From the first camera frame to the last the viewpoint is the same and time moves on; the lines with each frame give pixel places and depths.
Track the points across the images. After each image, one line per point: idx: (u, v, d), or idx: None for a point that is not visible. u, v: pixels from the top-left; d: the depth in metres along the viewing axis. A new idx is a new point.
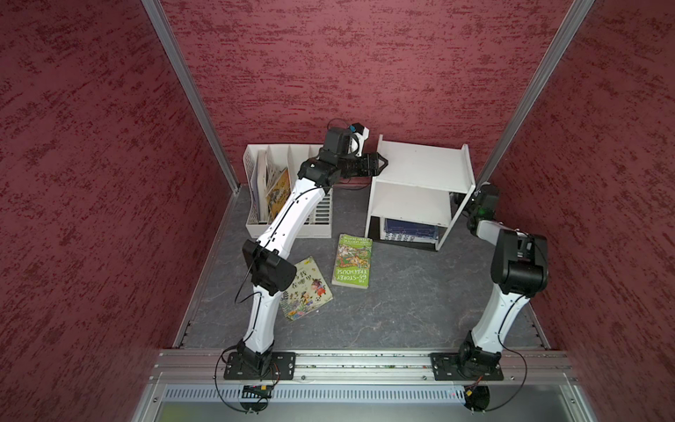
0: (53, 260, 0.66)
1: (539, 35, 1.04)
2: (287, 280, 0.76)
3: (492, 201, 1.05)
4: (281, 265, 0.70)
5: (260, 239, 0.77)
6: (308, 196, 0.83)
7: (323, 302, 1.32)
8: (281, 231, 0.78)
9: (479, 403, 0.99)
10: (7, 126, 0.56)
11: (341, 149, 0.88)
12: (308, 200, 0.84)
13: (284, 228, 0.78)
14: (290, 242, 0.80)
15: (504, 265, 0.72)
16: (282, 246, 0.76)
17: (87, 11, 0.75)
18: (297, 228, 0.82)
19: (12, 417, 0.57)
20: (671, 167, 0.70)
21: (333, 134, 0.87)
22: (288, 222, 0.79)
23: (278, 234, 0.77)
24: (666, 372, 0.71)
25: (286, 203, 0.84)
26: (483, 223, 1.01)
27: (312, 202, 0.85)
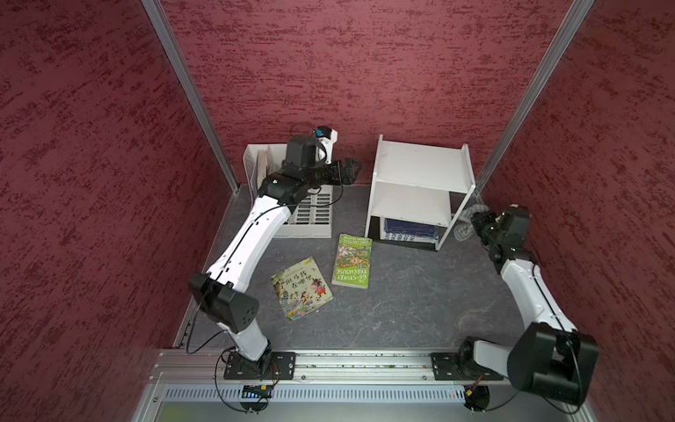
0: (53, 260, 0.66)
1: (539, 35, 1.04)
2: (245, 316, 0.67)
3: (520, 224, 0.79)
4: (235, 299, 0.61)
5: (211, 272, 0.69)
6: (268, 217, 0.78)
7: (323, 302, 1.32)
8: (237, 259, 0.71)
9: (479, 403, 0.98)
10: (7, 126, 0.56)
11: (304, 162, 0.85)
12: (269, 222, 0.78)
13: (239, 256, 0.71)
14: (249, 271, 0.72)
15: (531, 374, 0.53)
16: (238, 277, 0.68)
17: (87, 10, 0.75)
18: (256, 253, 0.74)
19: (11, 417, 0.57)
20: (671, 167, 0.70)
21: (294, 145, 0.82)
22: (245, 249, 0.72)
23: (232, 262, 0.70)
24: (666, 373, 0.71)
25: (243, 225, 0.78)
26: (511, 264, 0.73)
27: (274, 223, 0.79)
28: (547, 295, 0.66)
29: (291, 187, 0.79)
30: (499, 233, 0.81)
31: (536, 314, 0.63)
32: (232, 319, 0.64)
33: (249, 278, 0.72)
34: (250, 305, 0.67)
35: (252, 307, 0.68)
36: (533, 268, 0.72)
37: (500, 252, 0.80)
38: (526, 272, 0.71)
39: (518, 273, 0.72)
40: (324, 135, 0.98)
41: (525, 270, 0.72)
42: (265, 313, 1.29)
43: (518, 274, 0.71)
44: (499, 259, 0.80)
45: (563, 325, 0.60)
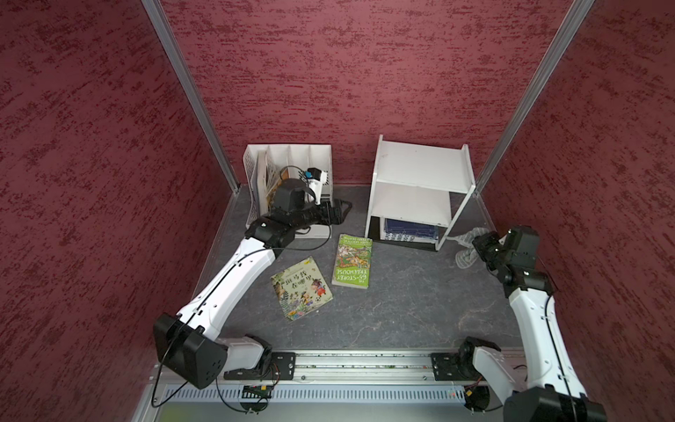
0: (53, 260, 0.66)
1: (540, 35, 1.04)
2: (208, 368, 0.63)
3: (531, 244, 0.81)
4: (201, 345, 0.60)
5: (181, 315, 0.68)
6: (250, 262, 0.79)
7: (323, 302, 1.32)
8: (214, 302, 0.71)
9: (479, 403, 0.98)
10: (7, 126, 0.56)
11: (293, 206, 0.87)
12: (251, 265, 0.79)
13: (215, 298, 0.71)
14: (222, 314, 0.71)
15: None
16: (210, 321, 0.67)
17: (87, 11, 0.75)
18: (233, 296, 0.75)
19: (11, 417, 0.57)
20: (671, 167, 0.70)
21: (284, 191, 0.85)
22: (221, 291, 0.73)
23: (206, 305, 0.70)
24: (666, 373, 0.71)
25: (225, 266, 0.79)
26: (523, 298, 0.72)
27: (256, 268, 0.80)
28: (558, 347, 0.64)
29: (279, 231, 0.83)
30: (511, 252, 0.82)
31: (542, 371, 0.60)
32: (192, 369, 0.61)
33: (222, 323, 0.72)
34: (215, 357, 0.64)
35: (218, 360, 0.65)
36: (545, 307, 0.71)
37: (511, 274, 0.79)
38: (537, 313, 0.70)
39: (528, 311, 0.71)
40: (314, 184, 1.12)
41: (535, 309, 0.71)
42: (265, 313, 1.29)
43: (530, 313, 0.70)
44: (510, 281, 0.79)
45: (571, 387, 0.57)
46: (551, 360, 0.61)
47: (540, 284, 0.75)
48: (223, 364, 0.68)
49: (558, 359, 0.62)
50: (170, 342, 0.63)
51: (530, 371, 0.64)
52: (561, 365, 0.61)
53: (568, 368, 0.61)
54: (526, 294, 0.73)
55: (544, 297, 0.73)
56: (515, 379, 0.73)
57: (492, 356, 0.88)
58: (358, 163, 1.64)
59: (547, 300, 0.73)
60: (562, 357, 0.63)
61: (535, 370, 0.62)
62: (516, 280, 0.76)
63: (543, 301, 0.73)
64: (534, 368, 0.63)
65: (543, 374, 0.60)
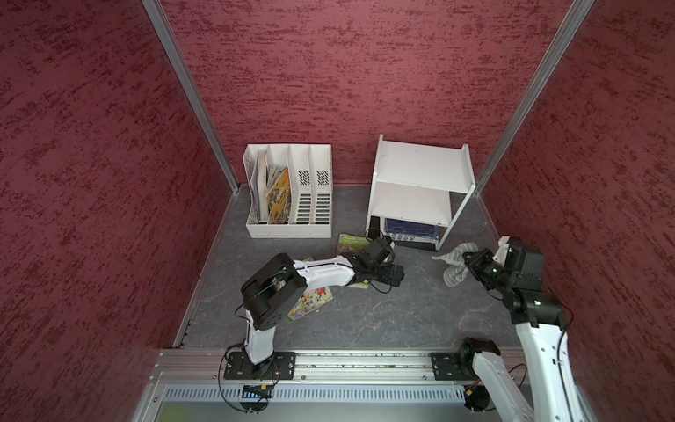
0: (53, 260, 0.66)
1: (540, 35, 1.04)
2: (278, 315, 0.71)
3: (536, 265, 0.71)
4: (299, 289, 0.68)
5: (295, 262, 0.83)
6: (345, 266, 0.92)
7: (323, 302, 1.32)
8: (314, 271, 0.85)
9: (479, 403, 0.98)
10: (7, 126, 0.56)
11: (377, 258, 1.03)
12: (344, 270, 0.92)
13: (317, 270, 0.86)
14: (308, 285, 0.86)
15: None
16: None
17: (87, 10, 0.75)
18: (321, 280, 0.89)
19: (12, 417, 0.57)
20: (671, 167, 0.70)
21: (377, 243, 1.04)
22: (322, 268, 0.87)
23: (309, 269, 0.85)
24: (666, 373, 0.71)
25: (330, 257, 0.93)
26: (533, 336, 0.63)
27: (343, 276, 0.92)
28: (569, 394, 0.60)
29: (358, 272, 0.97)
30: (514, 275, 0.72)
31: None
32: (271, 304, 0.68)
33: None
34: (287, 309, 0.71)
35: (285, 313, 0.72)
36: (557, 346, 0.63)
37: (520, 301, 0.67)
38: (548, 354, 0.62)
39: (539, 353, 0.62)
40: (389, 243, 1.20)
41: (547, 349, 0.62)
42: None
43: (540, 354, 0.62)
44: (518, 309, 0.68)
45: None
46: (562, 414, 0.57)
47: (552, 313, 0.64)
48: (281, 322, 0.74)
49: (569, 412, 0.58)
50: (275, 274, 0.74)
51: (539, 418, 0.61)
52: (571, 417, 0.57)
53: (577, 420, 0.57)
54: (538, 329, 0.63)
55: (556, 333, 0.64)
56: (518, 403, 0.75)
57: (494, 368, 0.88)
58: (358, 163, 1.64)
59: (560, 336, 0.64)
60: (573, 406, 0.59)
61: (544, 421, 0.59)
62: (526, 309, 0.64)
63: (555, 338, 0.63)
64: (544, 418, 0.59)
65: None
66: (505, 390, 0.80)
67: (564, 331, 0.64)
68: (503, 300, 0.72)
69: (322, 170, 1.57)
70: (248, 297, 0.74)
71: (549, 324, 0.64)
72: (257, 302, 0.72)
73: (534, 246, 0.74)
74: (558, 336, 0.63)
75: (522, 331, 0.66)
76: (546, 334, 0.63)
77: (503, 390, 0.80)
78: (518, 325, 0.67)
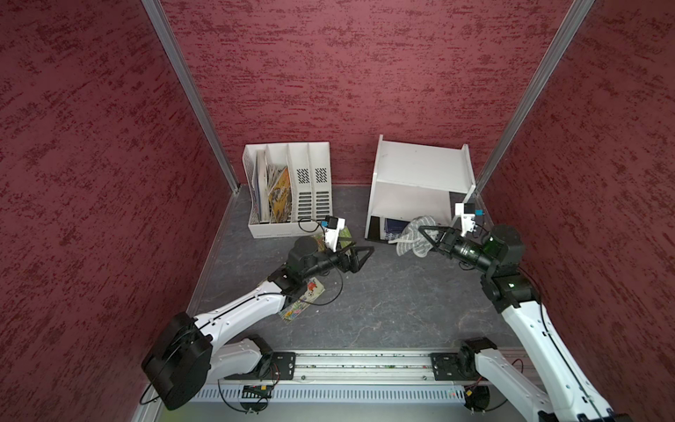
0: (53, 260, 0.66)
1: (540, 35, 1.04)
2: (188, 381, 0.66)
3: (517, 256, 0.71)
4: (204, 352, 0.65)
5: (199, 320, 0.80)
6: (266, 299, 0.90)
7: (316, 295, 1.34)
8: (224, 319, 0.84)
9: (479, 403, 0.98)
10: (7, 126, 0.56)
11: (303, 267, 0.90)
12: (268, 301, 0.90)
13: (229, 317, 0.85)
14: (228, 333, 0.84)
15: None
16: (218, 334, 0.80)
17: (87, 11, 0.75)
18: (242, 321, 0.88)
19: (11, 417, 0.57)
20: (671, 167, 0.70)
21: (296, 257, 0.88)
22: (235, 314, 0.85)
23: (220, 320, 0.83)
24: (666, 373, 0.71)
25: (244, 297, 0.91)
26: (518, 316, 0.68)
27: (270, 306, 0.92)
28: (568, 361, 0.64)
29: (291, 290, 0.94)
30: (494, 265, 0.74)
31: (569, 399, 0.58)
32: (176, 375, 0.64)
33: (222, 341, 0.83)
34: (199, 373, 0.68)
35: (198, 376, 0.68)
36: (541, 319, 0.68)
37: (499, 290, 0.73)
38: (537, 329, 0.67)
39: (528, 330, 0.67)
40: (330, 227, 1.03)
41: (535, 323, 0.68)
42: None
43: (530, 331, 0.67)
44: (498, 296, 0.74)
45: (598, 407, 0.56)
46: (570, 382, 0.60)
47: (526, 291, 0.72)
48: (196, 385, 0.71)
49: (575, 378, 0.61)
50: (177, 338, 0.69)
51: (554, 397, 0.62)
52: (578, 382, 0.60)
53: (585, 384, 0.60)
54: (521, 309, 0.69)
55: (537, 308, 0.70)
56: (531, 390, 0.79)
57: (497, 363, 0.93)
58: (358, 163, 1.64)
59: (540, 309, 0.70)
60: (577, 372, 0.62)
61: (561, 397, 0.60)
62: (505, 295, 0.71)
63: (538, 312, 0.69)
64: (558, 394, 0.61)
65: (570, 402, 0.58)
66: (512, 382, 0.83)
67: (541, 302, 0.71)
68: (482, 287, 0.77)
69: (321, 167, 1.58)
70: (152, 373, 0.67)
71: (528, 301, 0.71)
72: (163, 375, 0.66)
73: (514, 233, 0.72)
74: (540, 309, 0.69)
75: (506, 316, 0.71)
76: (529, 312, 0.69)
77: (512, 381, 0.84)
78: (503, 312, 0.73)
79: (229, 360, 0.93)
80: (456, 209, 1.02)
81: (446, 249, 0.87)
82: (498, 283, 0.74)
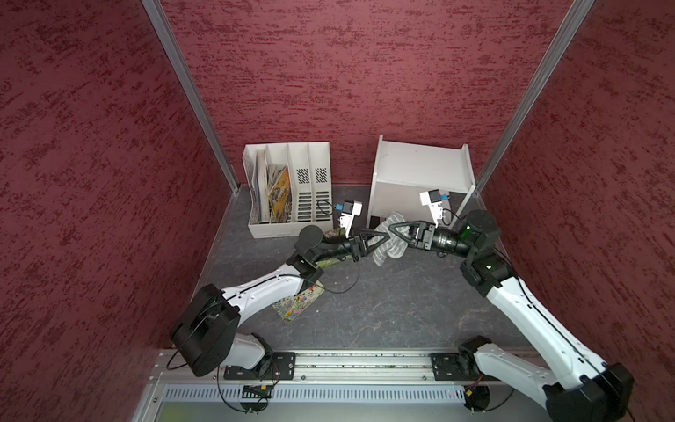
0: (53, 260, 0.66)
1: (540, 35, 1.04)
2: (215, 353, 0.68)
3: (494, 240, 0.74)
4: (232, 323, 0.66)
5: (225, 292, 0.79)
6: (289, 279, 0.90)
7: (315, 296, 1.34)
8: (250, 294, 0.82)
9: (479, 403, 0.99)
10: (7, 126, 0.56)
11: (309, 253, 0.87)
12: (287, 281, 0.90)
13: (254, 292, 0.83)
14: (253, 308, 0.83)
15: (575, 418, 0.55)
16: (244, 306, 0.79)
17: (87, 10, 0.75)
18: (264, 299, 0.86)
19: (11, 417, 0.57)
20: (671, 167, 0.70)
21: (303, 239, 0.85)
22: (260, 290, 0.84)
23: (245, 294, 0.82)
24: (666, 373, 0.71)
25: (267, 275, 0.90)
26: (502, 294, 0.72)
27: (290, 287, 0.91)
28: (557, 327, 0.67)
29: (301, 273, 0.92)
30: (473, 252, 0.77)
31: (568, 365, 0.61)
32: (204, 343, 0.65)
33: (247, 316, 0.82)
34: (225, 345, 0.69)
35: (223, 349, 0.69)
36: (524, 294, 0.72)
37: (481, 276, 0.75)
38: (522, 303, 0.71)
39: (514, 306, 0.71)
40: (345, 211, 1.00)
41: (519, 299, 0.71)
42: (264, 314, 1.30)
43: (517, 306, 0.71)
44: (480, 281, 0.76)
45: (594, 364, 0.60)
46: (566, 348, 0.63)
47: (504, 271, 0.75)
48: (221, 359, 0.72)
49: (567, 342, 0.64)
50: (205, 309, 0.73)
51: (555, 366, 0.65)
52: (572, 345, 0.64)
53: (577, 345, 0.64)
54: (502, 288, 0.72)
55: (516, 282, 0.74)
56: (533, 372, 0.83)
57: (496, 354, 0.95)
58: (358, 163, 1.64)
59: (518, 282, 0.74)
60: (568, 336, 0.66)
61: (560, 364, 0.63)
62: (486, 279, 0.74)
63: (517, 287, 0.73)
64: (557, 362, 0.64)
65: (569, 367, 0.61)
66: (514, 368, 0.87)
67: (518, 276, 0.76)
68: (464, 275, 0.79)
69: (321, 167, 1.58)
70: (179, 342, 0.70)
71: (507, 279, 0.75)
72: (192, 344, 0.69)
73: (490, 220, 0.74)
74: (518, 284, 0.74)
75: (492, 297, 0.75)
76: (511, 290, 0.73)
77: (514, 367, 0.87)
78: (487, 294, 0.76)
79: (243, 352, 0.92)
80: (422, 201, 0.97)
81: (424, 244, 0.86)
82: (479, 269, 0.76)
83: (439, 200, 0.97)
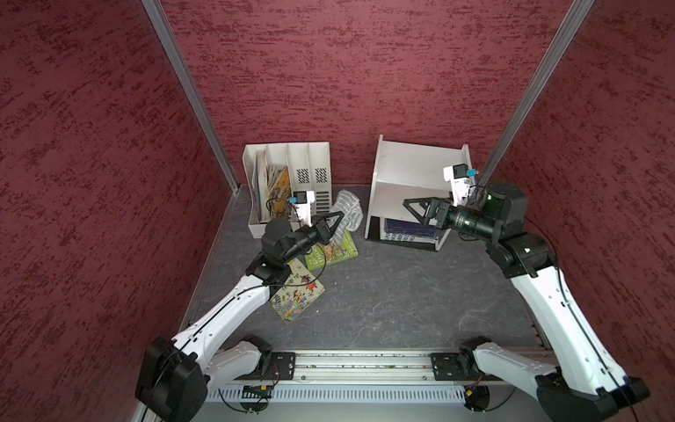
0: (53, 260, 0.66)
1: (540, 35, 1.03)
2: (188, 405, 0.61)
3: (521, 210, 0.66)
4: (192, 374, 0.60)
5: (176, 341, 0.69)
6: (250, 296, 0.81)
7: (315, 296, 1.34)
8: (208, 331, 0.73)
9: (479, 403, 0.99)
10: (7, 126, 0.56)
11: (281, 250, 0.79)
12: (250, 298, 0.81)
13: (212, 327, 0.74)
14: (216, 344, 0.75)
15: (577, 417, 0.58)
16: (204, 348, 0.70)
17: (86, 10, 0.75)
18: (227, 328, 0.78)
19: (11, 417, 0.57)
20: (671, 167, 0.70)
21: (269, 236, 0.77)
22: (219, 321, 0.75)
23: (202, 333, 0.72)
24: (666, 373, 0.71)
25: (224, 300, 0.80)
26: (536, 287, 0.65)
27: (254, 303, 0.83)
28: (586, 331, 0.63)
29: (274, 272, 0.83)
30: (499, 227, 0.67)
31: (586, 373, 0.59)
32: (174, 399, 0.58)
33: (213, 353, 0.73)
34: (197, 393, 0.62)
35: (197, 396, 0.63)
36: (561, 289, 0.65)
37: (512, 254, 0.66)
38: (555, 300, 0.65)
39: (547, 301, 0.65)
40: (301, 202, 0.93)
41: (554, 296, 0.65)
42: (264, 314, 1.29)
43: (549, 304, 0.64)
44: (511, 262, 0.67)
45: (615, 377, 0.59)
46: (590, 355, 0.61)
47: (543, 254, 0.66)
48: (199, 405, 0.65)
49: (593, 351, 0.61)
50: (162, 363, 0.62)
51: (566, 364, 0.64)
52: (596, 352, 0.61)
53: (603, 353, 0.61)
54: (537, 278, 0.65)
55: (555, 274, 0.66)
56: (527, 365, 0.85)
57: (494, 351, 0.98)
58: (358, 163, 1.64)
59: (557, 275, 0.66)
60: (594, 342, 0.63)
61: (577, 369, 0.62)
62: (520, 260, 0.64)
63: (555, 279, 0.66)
64: (573, 364, 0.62)
65: (589, 375, 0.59)
66: (508, 362, 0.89)
67: (558, 266, 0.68)
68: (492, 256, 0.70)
69: (321, 167, 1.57)
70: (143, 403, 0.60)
71: (543, 266, 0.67)
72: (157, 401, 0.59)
73: (515, 188, 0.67)
74: (556, 277, 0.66)
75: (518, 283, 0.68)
76: (546, 282, 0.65)
77: (509, 362, 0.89)
78: (514, 276, 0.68)
79: (235, 367, 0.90)
80: (445, 176, 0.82)
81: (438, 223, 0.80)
82: (509, 246, 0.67)
83: (465, 175, 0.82)
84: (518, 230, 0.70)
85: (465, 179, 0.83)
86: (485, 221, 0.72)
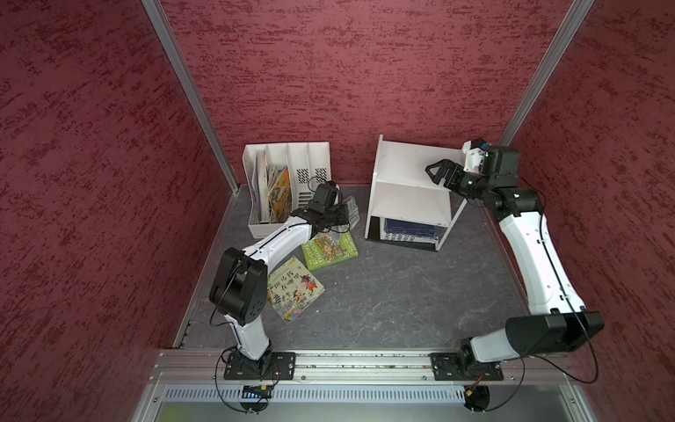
0: (53, 260, 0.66)
1: (539, 35, 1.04)
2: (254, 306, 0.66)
3: (512, 163, 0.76)
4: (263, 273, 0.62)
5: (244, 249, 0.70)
6: (301, 227, 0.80)
7: (315, 296, 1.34)
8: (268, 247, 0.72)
9: (479, 403, 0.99)
10: (7, 126, 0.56)
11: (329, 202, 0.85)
12: (299, 231, 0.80)
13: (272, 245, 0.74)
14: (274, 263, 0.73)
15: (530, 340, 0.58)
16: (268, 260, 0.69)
17: (87, 10, 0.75)
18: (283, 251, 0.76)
19: (11, 417, 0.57)
20: (671, 167, 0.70)
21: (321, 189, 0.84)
22: (278, 241, 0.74)
23: (264, 249, 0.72)
24: (666, 373, 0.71)
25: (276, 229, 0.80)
26: (516, 224, 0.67)
27: (302, 236, 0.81)
28: (555, 266, 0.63)
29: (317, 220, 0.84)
30: (493, 176, 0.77)
31: (545, 295, 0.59)
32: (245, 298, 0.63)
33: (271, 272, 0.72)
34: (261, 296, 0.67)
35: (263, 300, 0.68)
36: (539, 229, 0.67)
37: (502, 199, 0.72)
38: (533, 236, 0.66)
39: (523, 237, 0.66)
40: None
41: (532, 233, 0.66)
42: (264, 314, 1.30)
43: (526, 239, 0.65)
44: (500, 207, 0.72)
45: (573, 304, 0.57)
46: (553, 284, 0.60)
47: (531, 203, 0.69)
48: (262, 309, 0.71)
49: (557, 280, 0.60)
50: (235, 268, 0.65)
51: (531, 294, 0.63)
52: (560, 284, 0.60)
53: (566, 285, 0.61)
54: (518, 217, 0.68)
55: (537, 218, 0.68)
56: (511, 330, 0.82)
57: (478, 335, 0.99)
58: (358, 163, 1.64)
59: (540, 220, 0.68)
60: (561, 275, 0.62)
61: (537, 294, 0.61)
62: (508, 202, 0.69)
63: (537, 222, 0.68)
64: (536, 293, 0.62)
65: (547, 298, 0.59)
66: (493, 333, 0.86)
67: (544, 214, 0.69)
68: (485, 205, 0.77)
69: (321, 167, 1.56)
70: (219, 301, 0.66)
71: (529, 213, 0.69)
72: (231, 299, 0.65)
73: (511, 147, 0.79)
74: (538, 221, 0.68)
75: (505, 224, 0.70)
76: (526, 221, 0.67)
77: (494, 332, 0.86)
78: (501, 222, 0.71)
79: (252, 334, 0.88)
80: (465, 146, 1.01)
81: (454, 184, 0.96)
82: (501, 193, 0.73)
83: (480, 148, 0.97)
84: (515, 185, 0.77)
85: (480, 151, 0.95)
86: (485, 178, 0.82)
